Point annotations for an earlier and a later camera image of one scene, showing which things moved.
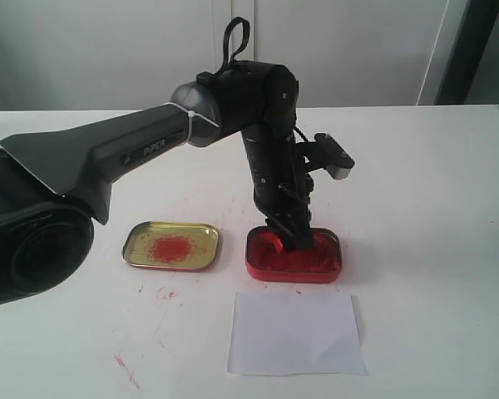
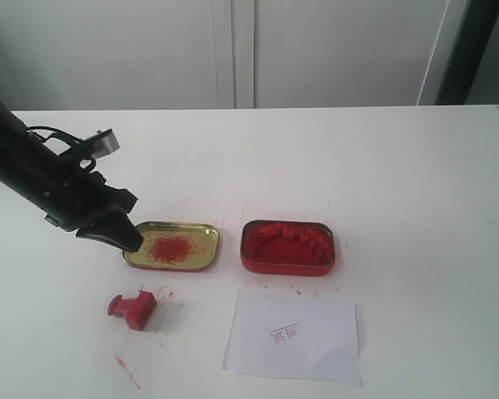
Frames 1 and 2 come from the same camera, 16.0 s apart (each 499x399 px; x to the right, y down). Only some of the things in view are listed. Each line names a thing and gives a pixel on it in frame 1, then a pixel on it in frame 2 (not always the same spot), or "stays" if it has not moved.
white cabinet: (113, 55) stays
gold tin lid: (172, 244) stays
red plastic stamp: (277, 243) → (138, 312)
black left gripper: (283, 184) → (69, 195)
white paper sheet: (295, 334) stays
